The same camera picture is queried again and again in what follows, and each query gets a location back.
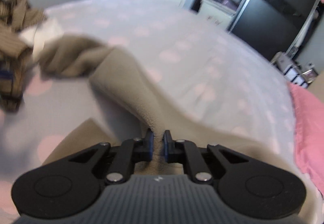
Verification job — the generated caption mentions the beige fleece hooded jacket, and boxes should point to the beige fleece hooded jacket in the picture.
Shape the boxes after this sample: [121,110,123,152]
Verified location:
[37,34,324,224]

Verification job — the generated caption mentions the pink pillow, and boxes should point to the pink pillow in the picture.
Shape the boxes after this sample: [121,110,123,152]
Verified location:
[288,84,323,193]

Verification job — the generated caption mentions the polka dot bed sheet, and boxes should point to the polka dot bed sheet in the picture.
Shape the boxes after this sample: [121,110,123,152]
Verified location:
[0,0,324,224]

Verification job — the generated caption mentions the white bedside table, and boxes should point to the white bedside table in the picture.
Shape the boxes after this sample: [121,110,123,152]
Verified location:
[270,52,318,88]

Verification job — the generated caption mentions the brown ribbed knit garment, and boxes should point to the brown ribbed knit garment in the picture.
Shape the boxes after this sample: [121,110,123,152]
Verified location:
[1,0,47,112]

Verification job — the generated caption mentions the white storage box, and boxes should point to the white storage box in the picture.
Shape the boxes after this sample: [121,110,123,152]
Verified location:
[198,0,236,30]

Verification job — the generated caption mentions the black wardrobe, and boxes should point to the black wardrobe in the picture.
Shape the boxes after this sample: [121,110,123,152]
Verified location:
[189,0,324,63]

